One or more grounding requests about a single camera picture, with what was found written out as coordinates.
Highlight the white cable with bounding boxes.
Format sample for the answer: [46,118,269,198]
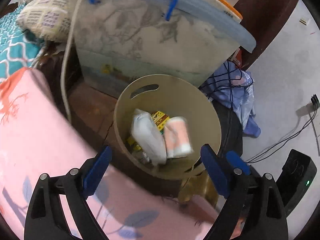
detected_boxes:
[60,0,97,124]

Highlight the black device green light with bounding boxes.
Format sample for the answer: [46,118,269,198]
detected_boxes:
[276,149,317,217]

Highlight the beige round trash bin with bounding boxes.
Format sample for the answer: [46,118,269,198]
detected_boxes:
[114,75,221,180]

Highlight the beige patterned pillow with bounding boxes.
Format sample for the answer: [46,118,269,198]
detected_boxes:
[16,0,71,42]

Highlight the pink paper cup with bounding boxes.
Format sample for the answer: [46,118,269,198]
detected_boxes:
[163,116,194,159]

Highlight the yellow red medicine box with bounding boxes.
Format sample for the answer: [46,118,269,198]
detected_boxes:
[127,110,171,153]

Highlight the black floor cables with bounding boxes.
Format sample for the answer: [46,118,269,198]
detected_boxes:
[245,94,320,164]

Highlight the clear storage box blue handle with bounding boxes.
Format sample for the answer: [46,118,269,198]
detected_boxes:
[69,0,256,97]

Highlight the blue cloth pile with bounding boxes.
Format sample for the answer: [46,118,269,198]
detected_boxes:
[200,60,261,138]

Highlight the white crumpled barcode wrapper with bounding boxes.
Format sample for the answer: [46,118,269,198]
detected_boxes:
[131,109,167,166]

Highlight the pink floral bed sheet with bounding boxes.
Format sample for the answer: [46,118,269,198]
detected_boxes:
[1,68,211,239]

